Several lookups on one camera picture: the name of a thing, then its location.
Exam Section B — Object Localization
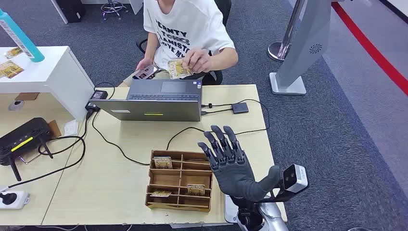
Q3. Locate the short black hub cable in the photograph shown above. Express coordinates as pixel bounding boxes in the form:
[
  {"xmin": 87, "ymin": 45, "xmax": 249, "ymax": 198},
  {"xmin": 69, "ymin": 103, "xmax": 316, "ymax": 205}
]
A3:
[{"xmin": 201, "ymin": 108, "xmax": 233, "ymax": 116}]

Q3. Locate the long black ferrite cable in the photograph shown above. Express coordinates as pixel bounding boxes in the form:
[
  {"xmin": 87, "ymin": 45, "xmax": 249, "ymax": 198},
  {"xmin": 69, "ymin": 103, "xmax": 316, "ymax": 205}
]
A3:
[{"xmin": 166, "ymin": 98, "xmax": 271, "ymax": 151}]

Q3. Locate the patterned ID card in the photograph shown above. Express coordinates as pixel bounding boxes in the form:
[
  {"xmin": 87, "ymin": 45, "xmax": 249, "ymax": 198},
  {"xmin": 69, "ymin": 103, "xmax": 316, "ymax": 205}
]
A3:
[{"xmin": 167, "ymin": 59, "xmax": 193, "ymax": 80}]

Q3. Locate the chrome stanchion post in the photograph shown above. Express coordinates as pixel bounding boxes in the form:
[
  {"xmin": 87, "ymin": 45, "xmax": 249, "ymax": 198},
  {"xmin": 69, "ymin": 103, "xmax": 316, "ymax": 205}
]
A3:
[{"xmin": 267, "ymin": 0, "xmax": 306, "ymax": 63}]

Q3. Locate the person's right hand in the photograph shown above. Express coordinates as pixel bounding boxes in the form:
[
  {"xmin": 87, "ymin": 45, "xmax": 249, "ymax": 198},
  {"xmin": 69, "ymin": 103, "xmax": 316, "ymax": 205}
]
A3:
[{"xmin": 135, "ymin": 57, "xmax": 158, "ymax": 72}]

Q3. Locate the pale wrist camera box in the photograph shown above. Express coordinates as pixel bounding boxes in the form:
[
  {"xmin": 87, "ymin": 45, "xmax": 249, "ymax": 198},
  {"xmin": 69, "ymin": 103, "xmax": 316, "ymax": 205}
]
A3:
[{"xmin": 282, "ymin": 164, "xmax": 309, "ymax": 194}]

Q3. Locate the white power strip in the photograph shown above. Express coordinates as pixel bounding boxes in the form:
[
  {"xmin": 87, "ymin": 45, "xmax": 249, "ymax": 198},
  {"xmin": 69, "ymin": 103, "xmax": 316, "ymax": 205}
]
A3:
[{"xmin": 0, "ymin": 191, "xmax": 30, "ymax": 210}]

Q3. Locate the white furniture panel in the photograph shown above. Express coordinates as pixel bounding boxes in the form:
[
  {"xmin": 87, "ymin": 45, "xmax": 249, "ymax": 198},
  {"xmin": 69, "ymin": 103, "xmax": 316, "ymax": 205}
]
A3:
[
  {"xmin": 50, "ymin": 0, "xmax": 69, "ymax": 25},
  {"xmin": 129, "ymin": 0, "xmax": 145, "ymax": 15}
]

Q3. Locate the small patterned card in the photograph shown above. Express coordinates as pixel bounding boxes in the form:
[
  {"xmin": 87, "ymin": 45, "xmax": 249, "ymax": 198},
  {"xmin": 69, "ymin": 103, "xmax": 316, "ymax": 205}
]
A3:
[{"xmin": 3, "ymin": 47, "xmax": 24, "ymax": 60}]

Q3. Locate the grey kiosk stand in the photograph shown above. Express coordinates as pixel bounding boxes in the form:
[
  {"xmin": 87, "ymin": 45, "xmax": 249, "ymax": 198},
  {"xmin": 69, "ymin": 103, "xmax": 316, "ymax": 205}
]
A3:
[{"xmin": 269, "ymin": 0, "xmax": 334, "ymax": 96}]

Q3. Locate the person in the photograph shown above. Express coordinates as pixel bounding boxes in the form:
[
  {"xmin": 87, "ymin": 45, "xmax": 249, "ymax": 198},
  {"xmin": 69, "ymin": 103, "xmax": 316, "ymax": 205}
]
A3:
[{"xmin": 118, "ymin": 0, "xmax": 239, "ymax": 87}]

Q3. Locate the looped black adapter cable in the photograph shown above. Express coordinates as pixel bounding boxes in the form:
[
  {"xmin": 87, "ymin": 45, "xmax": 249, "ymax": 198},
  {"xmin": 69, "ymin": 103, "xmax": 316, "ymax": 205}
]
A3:
[{"xmin": 94, "ymin": 82, "xmax": 116, "ymax": 100}]

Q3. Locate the chrome stool base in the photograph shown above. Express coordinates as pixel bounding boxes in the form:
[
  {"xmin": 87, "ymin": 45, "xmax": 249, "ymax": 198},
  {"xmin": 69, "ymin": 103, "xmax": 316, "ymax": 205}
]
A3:
[{"xmin": 101, "ymin": 0, "xmax": 128, "ymax": 20}]

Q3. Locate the thick black power cable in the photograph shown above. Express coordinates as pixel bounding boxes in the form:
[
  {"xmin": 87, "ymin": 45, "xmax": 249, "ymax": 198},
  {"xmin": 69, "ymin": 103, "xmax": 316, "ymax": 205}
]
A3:
[{"xmin": 6, "ymin": 111, "xmax": 91, "ymax": 189}]

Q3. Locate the black router with antennas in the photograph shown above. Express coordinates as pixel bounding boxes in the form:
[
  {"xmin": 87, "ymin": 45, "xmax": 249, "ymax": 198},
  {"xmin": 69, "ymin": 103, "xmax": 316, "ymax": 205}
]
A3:
[{"xmin": 0, "ymin": 117, "xmax": 54, "ymax": 182}]

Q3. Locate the black cabinet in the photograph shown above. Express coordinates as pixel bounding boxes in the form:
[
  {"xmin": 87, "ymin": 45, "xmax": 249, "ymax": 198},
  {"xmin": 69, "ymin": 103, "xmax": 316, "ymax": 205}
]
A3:
[{"xmin": 55, "ymin": 0, "xmax": 86, "ymax": 24}]

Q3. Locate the thin black power cable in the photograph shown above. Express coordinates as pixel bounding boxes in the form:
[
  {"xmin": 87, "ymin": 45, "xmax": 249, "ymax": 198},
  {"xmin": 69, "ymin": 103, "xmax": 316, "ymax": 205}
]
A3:
[{"xmin": 91, "ymin": 111, "xmax": 151, "ymax": 167}]

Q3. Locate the white paper note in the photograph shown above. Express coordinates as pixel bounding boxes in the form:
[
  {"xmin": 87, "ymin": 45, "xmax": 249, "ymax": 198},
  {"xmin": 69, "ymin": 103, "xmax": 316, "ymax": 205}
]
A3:
[{"xmin": 64, "ymin": 119, "xmax": 79, "ymax": 137}]

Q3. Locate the smartphone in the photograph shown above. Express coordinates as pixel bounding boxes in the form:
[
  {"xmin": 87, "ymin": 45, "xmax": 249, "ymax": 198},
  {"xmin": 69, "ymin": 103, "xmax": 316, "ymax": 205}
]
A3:
[{"xmin": 132, "ymin": 65, "xmax": 158, "ymax": 80}]

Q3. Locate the grey round desk grommet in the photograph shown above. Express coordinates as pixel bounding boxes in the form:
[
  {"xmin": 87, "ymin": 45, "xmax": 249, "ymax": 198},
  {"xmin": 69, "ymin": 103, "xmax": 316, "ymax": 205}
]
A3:
[{"xmin": 8, "ymin": 100, "xmax": 25, "ymax": 112}]

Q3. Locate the grey laptop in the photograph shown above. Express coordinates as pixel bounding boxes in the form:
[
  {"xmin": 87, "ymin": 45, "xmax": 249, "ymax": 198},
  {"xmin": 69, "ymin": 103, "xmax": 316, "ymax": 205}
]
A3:
[{"xmin": 89, "ymin": 79, "xmax": 203, "ymax": 122}]

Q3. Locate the white card reader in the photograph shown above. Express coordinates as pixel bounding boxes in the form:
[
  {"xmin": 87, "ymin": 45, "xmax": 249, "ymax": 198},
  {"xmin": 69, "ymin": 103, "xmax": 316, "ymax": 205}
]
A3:
[{"xmin": 224, "ymin": 193, "xmax": 240, "ymax": 224}]

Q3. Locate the brown cardboard piece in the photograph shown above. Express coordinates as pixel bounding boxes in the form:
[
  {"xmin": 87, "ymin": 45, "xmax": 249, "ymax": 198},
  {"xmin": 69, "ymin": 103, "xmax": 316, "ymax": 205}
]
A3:
[{"xmin": 48, "ymin": 119, "xmax": 62, "ymax": 138}]

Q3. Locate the white shelf unit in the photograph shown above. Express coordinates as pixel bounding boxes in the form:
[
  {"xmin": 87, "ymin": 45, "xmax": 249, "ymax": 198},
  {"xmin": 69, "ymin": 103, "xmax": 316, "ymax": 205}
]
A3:
[{"xmin": 0, "ymin": 45, "xmax": 95, "ymax": 122}]

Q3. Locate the teal bottle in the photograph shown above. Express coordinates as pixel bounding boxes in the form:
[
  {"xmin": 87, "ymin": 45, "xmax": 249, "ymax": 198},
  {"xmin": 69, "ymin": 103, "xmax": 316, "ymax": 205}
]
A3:
[{"xmin": 0, "ymin": 9, "xmax": 46, "ymax": 63}]

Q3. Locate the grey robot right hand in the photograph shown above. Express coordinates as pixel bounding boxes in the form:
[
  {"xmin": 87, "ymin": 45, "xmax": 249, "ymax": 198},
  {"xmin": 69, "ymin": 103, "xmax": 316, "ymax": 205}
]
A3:
[{"xmin": 197, "ymin": 125, "xmax": 282, "ymax": 205}]

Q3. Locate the person's left hand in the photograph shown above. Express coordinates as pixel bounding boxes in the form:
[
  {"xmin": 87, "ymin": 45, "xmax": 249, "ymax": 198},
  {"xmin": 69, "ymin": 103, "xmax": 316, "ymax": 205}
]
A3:
[{"xmin": 182, "ymin": 48, "xmax": 213, "ymax": 75}]

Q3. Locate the small black hub box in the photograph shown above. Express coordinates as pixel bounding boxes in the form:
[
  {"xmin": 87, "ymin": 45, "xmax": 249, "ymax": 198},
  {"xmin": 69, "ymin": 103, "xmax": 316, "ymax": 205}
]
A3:
[{"xmin": 231, "ymin": 102, "xmax": 250, "ymax": 115}]

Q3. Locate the wooden card organizer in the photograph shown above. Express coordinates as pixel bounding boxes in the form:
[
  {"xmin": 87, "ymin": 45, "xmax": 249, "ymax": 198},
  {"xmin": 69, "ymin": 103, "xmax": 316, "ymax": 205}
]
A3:
[{"xmin": 145, "ymin": 150, "xmax": 214, "ymax": 213}]

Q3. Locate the black power adapter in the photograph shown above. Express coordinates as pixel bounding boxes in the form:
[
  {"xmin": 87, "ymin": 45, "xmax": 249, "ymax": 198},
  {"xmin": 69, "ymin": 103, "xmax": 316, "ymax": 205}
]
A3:
[{"xmin": 90, "ymin": 90, "xmax": 108, "ymax": 101}]

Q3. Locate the black plug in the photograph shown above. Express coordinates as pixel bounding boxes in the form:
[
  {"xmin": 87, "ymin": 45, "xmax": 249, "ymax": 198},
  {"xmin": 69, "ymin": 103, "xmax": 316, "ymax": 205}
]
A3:
[{"xmin": 0, "ymin": 192, "xmax": 17, "ymax": 206}]

